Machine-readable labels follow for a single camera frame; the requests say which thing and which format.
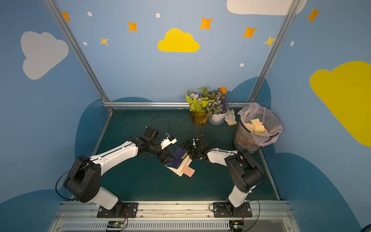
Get purple covered book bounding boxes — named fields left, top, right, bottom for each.
left=165, top=148, right=192, bottom=177

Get pink sticky note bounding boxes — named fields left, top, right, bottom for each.
left=182, top=166, right=195, bottom=177

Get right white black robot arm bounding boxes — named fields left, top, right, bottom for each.
left=180, top=138, right=265, bottom=214

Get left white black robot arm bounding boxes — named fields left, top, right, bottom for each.
left=63, top=135, right=177, bottom=210

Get discarded sticky notes in bin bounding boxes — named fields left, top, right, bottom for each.
left=244, top=119, right=268, bottom=134

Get patterned plant in white pot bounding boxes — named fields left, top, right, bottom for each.
left=206, top=87, right=230, bottom=126

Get white work glove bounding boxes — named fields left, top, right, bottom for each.
left=224, top=109, right=237, bottom=126

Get green plant in amber vase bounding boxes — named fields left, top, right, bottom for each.
left=185, top=87, right=210, bottom=126

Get black mesh trash bin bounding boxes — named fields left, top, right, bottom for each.
left=233, top=119, right=263, bottom=154

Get translucent plastic bin liner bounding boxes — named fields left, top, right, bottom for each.
left=237, top=103, right=283, bottom=147

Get right circuit board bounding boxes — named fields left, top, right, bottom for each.
left=229, top=220, right=244, bottom=232

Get circuit board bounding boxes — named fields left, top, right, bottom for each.
left=229, top=220, right=244, bottom=232
left=106, top=221, right=124, bottom=231

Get left circuit board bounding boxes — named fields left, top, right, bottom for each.
left=106, top=221, right=124, bottom=231

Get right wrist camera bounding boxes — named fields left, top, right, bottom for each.
left=193, top=134, right=210, bottom=151

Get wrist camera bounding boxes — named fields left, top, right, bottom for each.
left=160, top=134, right=177, bottom=150
left=193, top=134, right=210, bottom=151

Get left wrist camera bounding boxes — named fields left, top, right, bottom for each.
left=160, top=134, right=177, bottom=150

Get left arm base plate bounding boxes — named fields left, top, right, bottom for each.
left=97, top=202, right=139, bottom=218

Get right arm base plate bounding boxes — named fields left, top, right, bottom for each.
left=209, top=202, right=253, bottom=218

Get aluminium frame back bar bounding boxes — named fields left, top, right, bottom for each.
left=102, top=101, right=253, bottom=110

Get aluminium front rail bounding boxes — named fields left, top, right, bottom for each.
left=48, top=200, right=300, bottom=232

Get aluminium frame left post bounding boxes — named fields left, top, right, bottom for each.
left=44, top=0, right=109, bottom=104

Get aluminium frame post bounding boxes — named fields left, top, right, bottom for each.
left=44, top=0, right=109, bottom=104
left=247, top=0, right=306, bottom=103

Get aluminium frame right post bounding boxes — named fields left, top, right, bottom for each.
left=247, top=0, right=306, bottom=103

